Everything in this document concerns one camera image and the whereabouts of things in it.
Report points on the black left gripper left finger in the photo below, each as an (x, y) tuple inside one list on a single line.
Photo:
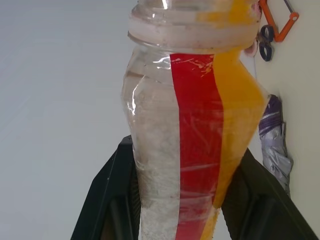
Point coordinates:
[(110, 200)]

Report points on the clear bottle with orange drink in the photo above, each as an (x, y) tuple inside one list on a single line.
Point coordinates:
[(195, 125)]

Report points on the orange hacksaw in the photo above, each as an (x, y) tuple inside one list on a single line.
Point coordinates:
[(282, 35)]

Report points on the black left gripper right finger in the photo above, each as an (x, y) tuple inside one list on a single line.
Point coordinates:
[(265, 207)]

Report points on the grey purple folded umbrella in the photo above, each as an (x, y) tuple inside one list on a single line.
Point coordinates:
[(275, 155)]

